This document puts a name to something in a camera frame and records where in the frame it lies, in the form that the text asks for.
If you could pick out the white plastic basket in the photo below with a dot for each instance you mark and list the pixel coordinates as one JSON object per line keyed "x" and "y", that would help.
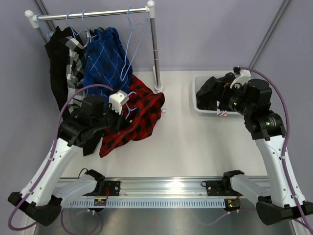
{"x": 197, "y": 82}

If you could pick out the aluminium frame post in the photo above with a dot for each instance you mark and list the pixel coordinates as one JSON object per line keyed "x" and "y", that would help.
{"x": 42, "y": 9}
{"x": 270, "y": 31}

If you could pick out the blue hanger of black shirt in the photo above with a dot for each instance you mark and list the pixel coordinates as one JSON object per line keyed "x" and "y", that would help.
{"x": 45, "y": 29}

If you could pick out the blue hanger of red shirt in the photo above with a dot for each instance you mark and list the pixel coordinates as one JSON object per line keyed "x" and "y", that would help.
{"x": 131, "y": 107}

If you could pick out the aluminium mounting rail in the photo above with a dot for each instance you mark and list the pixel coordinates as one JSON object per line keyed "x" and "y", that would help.
{"x": 153, "y": 187}

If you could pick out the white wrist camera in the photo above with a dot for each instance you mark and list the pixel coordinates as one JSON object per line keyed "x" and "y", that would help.
{"x": 242, "y": 76}
{"x": 117, "y": 100}

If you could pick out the grey white plaid shirt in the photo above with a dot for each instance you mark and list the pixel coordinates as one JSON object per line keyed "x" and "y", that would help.
{"x": 75, "y": 64}

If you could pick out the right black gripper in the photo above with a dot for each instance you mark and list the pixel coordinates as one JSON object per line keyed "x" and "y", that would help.
{"x": 238, "y": 89}

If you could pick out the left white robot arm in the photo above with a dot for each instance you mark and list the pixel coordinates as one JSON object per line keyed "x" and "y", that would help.
{"x": 41, "y": 199}

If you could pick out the dark pinstriped shirt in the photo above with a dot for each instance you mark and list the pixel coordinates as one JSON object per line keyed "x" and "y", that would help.
{"x": 218, "y": 89}

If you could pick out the white slotted cable duct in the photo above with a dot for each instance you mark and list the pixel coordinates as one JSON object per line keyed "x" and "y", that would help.
{"x": 148, "y": 203}

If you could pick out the metal clothes rack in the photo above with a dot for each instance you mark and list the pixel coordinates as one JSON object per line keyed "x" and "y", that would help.
{"x": 149, "y": 9}

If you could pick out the left aluminium frame post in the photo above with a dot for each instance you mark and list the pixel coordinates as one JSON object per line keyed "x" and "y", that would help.
{"x": 42, "y": 9}

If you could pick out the right aluminium frame post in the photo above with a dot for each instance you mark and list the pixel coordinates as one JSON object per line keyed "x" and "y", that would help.
{"x": 270, "y": 31}

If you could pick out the light blue wire hanger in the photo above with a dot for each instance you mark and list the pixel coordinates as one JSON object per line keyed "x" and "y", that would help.
{"x": 132, "y": 49}

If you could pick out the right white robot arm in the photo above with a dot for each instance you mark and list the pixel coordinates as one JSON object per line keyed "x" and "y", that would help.
{"x": 285, "y": 200}

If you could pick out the red black plaid shirt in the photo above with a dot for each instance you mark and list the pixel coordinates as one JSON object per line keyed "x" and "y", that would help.
{"x": 142, "y": 124}

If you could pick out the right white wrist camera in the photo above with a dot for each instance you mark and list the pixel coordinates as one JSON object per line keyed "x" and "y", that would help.
{"x": 242, "y": 76}

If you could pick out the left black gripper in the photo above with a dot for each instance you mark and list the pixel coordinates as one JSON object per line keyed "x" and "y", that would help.
{"x": 120, "y": 121}

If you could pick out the blue plaid shirt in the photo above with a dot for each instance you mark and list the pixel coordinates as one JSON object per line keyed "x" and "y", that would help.
{"x": 107, "y": 64}

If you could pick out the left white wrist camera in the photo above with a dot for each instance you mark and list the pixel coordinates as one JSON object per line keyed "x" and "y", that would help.
{"x": 117, "y": 100}

